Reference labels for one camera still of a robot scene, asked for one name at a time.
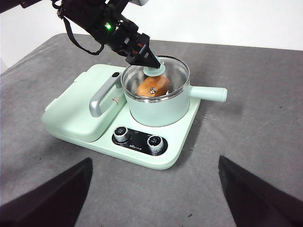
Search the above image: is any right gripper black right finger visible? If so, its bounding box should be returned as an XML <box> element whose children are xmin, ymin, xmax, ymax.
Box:
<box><xmin>218</xmin><ymin>155</ymin><xmax>303</xmax><ymax>227</ymax></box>

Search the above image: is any brown potato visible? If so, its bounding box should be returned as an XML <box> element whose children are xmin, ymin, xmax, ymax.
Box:
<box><xmin>137</xmin><ymin>75</ymin><xmax>170</xmax><ymax>97</ymax></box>

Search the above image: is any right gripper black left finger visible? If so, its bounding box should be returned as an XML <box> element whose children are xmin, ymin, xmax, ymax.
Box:
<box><xmin>0</xmin><ymin>157</ymin><xmax>93</xmax><ymax>227</ymax></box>

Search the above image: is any green breakfast machine base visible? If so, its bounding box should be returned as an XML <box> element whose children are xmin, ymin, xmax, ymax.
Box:
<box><xmin>41</xmin><ymin>63</ymin><xmax>202</xmax><ymax>170</ymax></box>

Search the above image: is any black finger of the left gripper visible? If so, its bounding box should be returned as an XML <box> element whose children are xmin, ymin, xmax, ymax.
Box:
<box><xmin>141</xmin><ymin>44</ymin><xmax>164</xmax><ymax>68</ymax></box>
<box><xmin>126</xmin><ymin>52</ymin><xmax>163</xmax><ymax>71</ymax></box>

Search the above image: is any silver control knob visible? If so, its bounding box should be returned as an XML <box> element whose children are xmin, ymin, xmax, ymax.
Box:
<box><xmin>147</xmin><ymin>135</ymin><xmax>164</xmax><ymax>153</ymax></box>
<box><xmin>113</xmin><ymin>127</ymin><xmax>132</xmax><ymax>143</ymax></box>

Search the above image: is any green grill cover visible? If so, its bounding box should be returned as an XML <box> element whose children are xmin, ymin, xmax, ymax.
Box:
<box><xmin>41</xmin><ymin>63</ymin><xmax>128</xmax><ymax>142</ymax></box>

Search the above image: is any black control panel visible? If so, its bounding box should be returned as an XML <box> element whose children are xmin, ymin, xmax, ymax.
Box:
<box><xmin>111</xmin><ymin>126</ymin><xmax>169</xmax><ymax>157</ymax></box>

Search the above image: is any green pot with handle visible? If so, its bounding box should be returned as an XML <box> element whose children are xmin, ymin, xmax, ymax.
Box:
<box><xmin>121</xmin><ymin>55</ymin><xmax>228</xmax><ymax>127</ymax></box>

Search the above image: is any silver grill cover handle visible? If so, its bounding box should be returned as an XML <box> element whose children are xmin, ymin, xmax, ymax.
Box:
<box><xmin>89</xmin><ymin>72</ymin><xmax>121</xmax><ymax>118</ymax></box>

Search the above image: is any glass lid with green knob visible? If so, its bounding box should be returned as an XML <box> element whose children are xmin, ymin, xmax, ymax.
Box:
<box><xmin>121</xmin><ymin>55</ymin><xmax>190</xmax><ymax>101</ymax></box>

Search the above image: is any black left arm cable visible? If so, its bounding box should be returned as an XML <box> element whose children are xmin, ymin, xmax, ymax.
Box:
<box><xmin>56</xmin><ymin>9</ymin><xmax>105</xmax><ymax>56</ymax></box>

